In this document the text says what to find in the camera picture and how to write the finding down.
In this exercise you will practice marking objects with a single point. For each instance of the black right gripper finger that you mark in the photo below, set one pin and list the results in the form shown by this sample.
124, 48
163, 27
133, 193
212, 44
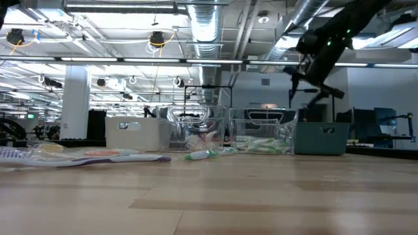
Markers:
318, 98
294, 86

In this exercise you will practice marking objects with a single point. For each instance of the green toothbrush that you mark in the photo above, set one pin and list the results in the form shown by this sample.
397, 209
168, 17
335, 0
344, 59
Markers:
277, 145
261, 150
199, 155
258, 141

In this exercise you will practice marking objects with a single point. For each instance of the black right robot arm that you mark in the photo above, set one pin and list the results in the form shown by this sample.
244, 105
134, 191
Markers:
356, 19

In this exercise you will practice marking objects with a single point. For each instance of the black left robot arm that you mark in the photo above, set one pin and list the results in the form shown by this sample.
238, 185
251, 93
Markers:
3, 9

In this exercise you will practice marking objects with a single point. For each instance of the black jointed stand arm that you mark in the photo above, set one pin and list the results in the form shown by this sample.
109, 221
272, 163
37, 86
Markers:
409, 122

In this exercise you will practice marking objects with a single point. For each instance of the teal plastic bin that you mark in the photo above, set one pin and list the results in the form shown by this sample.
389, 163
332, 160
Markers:
313, 143

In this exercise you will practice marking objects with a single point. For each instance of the clear plastic bin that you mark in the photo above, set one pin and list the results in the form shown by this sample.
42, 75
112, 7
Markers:
178, 129
241, 127

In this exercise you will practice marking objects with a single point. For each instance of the background computer monitor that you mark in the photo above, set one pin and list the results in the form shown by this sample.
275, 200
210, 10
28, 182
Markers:
385, 120

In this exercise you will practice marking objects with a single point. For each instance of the round ceiling spotlight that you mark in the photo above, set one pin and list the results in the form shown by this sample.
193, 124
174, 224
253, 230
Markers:
263, 18

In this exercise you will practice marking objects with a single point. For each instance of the long LED light bar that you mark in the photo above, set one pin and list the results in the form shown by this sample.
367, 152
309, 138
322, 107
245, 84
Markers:
150, 60

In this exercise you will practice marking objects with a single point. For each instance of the white plastic bin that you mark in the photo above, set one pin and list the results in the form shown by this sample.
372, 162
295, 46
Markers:
143, 137

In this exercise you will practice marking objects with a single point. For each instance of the black tall cabinet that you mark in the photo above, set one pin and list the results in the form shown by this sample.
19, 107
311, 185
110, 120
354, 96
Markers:
96, 125

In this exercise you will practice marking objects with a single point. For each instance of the white square pillar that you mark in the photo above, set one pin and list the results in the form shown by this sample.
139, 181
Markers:
75, 104

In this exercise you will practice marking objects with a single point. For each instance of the black metal stand frame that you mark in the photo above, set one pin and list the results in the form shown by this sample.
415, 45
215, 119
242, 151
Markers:
333, 111

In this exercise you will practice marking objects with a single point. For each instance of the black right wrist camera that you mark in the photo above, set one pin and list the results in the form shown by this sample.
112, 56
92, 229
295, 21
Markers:
307, 42

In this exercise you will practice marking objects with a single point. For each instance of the silver round air duct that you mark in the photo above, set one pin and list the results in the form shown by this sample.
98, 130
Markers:
205, 32
303, 13

